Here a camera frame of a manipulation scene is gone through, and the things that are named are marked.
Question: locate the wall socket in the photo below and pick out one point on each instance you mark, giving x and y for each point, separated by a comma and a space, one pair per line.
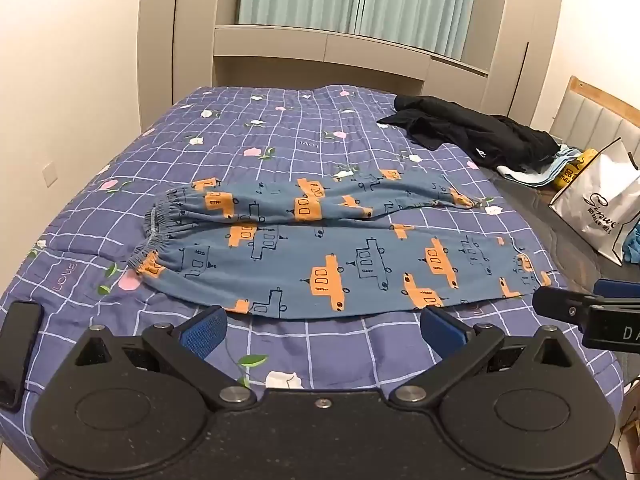
50, 173

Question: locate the purple checked floral blanket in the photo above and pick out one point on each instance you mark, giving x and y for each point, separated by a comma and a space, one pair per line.
280, 150

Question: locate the white shopping bag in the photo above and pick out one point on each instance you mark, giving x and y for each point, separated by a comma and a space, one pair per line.
597, 205

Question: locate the beige built-in wardrobe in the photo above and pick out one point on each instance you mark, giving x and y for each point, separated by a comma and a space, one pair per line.
310, 50

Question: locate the black phone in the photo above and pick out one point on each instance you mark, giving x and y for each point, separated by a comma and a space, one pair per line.
19, 352

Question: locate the blue pants with orange cars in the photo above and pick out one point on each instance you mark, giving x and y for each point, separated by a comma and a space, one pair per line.
325, 255

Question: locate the light blue cloth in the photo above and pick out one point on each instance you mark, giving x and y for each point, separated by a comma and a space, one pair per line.
542, 167

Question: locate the black clothing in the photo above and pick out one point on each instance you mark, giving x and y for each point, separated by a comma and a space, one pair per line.
465, 127

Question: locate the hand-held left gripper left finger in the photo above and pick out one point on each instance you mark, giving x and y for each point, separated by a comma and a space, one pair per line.
204, 334

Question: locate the grey padded headboard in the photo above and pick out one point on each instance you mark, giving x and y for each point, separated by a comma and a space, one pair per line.
595, 112

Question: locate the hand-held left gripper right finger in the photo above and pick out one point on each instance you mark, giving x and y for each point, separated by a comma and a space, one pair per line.
443, 331

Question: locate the grey orange quilted blanket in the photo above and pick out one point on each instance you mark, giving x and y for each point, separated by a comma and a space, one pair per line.
565, 240

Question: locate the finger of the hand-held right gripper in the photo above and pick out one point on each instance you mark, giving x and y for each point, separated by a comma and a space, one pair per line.
552, 304
616, 288

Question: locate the yellow packet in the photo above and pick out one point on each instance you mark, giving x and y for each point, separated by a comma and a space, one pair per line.
575, 169

